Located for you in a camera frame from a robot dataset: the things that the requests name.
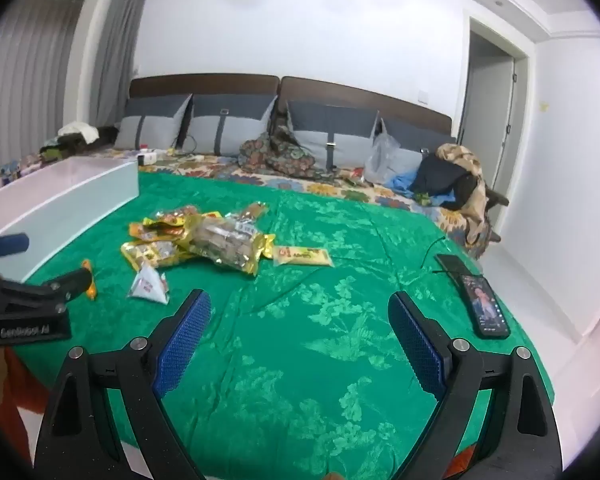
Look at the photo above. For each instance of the yellow snack packet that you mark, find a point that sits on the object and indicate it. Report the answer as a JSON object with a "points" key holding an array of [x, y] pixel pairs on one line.
{"points": [[150, 255]]}

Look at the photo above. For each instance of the white sheer curtain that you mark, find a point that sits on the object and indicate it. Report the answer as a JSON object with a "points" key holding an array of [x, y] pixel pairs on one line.
{"points": [[35, 75]]}

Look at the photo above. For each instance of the smartphone with lit screen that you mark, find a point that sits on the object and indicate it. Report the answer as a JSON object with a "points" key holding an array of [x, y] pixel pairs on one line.
{"points": [[485, 307]]}

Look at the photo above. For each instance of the large yellow orange packet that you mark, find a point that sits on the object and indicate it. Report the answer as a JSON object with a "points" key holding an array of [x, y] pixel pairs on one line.
{"points": [[167, 222]]}

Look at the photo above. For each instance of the dark floral quilt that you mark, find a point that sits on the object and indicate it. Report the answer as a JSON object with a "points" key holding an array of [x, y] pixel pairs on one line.
{"points": [[280, 155]]}

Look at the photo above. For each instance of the white wall outlet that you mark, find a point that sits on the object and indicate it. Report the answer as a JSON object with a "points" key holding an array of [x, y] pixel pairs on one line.
{"points": [[423, 96]]}

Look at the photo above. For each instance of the clear plastic bag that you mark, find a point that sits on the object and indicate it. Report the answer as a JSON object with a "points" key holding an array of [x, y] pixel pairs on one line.
{"points": [[382, 160]]}

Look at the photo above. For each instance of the white triangular snack packet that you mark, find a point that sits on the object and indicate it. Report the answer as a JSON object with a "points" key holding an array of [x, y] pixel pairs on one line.
{"points": [[147, 287]]}

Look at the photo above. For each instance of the grey headboard cushions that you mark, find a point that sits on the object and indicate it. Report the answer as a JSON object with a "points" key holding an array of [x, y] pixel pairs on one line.
{"points": [[205, 85]]}

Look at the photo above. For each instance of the blue cloth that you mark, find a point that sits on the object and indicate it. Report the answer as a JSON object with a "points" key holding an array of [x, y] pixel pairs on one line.
{"points": [[400, 183]]}

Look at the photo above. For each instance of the small orange snack packet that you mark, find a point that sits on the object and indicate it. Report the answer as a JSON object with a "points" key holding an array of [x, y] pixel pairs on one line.
{"points": [[91, 287]]}

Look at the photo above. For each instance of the white door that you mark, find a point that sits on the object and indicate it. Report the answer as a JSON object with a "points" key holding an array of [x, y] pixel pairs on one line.
{"points": [[485, 95]]}

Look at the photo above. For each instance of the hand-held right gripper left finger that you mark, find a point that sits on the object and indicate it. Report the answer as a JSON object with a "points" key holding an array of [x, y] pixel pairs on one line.
{"points": [[185, 340]]}

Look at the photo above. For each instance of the dark clothes pile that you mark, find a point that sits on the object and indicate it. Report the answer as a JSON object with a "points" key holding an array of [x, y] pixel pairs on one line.
{"points": [[105, 136]]}

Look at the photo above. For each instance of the black smartphone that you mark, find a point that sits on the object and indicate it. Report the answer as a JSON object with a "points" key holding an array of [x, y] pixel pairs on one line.
{"points": [[452, 263]]}

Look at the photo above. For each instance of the grey curtain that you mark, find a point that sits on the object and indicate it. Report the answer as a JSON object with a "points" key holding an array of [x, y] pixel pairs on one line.
{"points": [[122, 45]]}

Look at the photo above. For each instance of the green patterned blanket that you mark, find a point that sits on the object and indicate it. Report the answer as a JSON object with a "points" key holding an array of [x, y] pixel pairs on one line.
{"points": [[305, 310]]}

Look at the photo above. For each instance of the black garment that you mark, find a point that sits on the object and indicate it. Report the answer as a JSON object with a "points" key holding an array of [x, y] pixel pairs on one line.
{"points": [[440, 172]]}

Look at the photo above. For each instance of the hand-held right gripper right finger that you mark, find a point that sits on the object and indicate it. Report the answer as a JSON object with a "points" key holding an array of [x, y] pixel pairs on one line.
{"points": [[415, 342]]}

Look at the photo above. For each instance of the pale yellow flat packet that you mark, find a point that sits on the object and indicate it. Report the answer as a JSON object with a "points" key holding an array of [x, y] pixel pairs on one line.
{"points": [[302, 256]]}

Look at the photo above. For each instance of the gold crinkly snack packet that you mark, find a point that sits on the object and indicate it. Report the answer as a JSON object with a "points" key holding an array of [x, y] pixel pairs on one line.
{"points": [[225, 242]]}

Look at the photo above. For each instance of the floral bedsheet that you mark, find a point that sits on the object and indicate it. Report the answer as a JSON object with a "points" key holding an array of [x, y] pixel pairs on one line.
{"points": [[330, 187]]}

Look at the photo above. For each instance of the white storage box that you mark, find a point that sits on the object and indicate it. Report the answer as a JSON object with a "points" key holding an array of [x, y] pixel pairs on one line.
{"points": [[80, 195]]}

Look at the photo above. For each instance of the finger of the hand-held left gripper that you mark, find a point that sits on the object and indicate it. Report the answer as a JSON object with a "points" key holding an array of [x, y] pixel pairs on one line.
{"points": [[10, 244], [55, 290]]}

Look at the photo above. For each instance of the leopard print blanket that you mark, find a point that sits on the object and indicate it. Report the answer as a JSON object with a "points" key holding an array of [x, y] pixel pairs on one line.
{"points": [[472, 160]]}

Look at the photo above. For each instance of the clear brown snack packet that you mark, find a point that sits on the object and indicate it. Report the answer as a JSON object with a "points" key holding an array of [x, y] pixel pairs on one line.
{"points": [[252, 212]]}

